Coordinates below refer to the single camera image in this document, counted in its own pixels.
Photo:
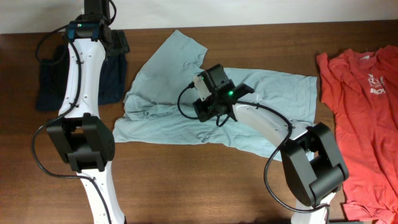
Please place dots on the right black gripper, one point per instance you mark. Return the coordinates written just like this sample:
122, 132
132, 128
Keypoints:
203, 112

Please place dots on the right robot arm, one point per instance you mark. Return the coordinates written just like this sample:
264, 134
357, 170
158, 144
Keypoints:
314, 167

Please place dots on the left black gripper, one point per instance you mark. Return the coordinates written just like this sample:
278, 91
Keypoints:
120, 45

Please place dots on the red t-shirt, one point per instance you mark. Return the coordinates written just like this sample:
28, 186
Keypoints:
361, 91

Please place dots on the light blue t-shirt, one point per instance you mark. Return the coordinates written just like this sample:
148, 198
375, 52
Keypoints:
158, 108

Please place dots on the folded dark navy garment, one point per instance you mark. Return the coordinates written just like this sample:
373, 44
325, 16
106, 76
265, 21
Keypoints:
53, 83

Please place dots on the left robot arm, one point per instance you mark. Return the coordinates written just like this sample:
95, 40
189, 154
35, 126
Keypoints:
80, 137

